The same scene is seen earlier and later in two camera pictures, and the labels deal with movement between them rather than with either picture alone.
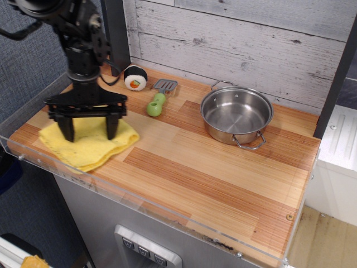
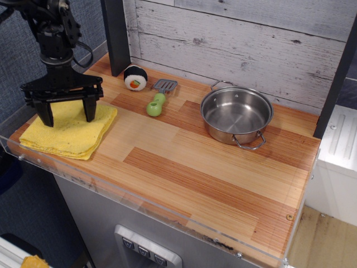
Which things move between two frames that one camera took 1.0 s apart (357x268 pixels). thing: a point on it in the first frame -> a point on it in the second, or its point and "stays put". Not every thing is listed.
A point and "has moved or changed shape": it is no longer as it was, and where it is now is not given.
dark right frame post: (347, 53) stays put
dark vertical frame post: (115, 29) stays put
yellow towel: (91, 144) has moved or changed shape
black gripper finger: (66, 124) -> (44, 111)
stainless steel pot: (236, 115) stays put
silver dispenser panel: (133, 249) stays put
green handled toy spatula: (154, 108) stays put
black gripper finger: (112, 122) -> (90, 104)
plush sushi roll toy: (135, 77) stays put
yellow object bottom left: (34, 262) stays put
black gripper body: (86, 100) -> (63, 82)
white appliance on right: (333, 188) stays put
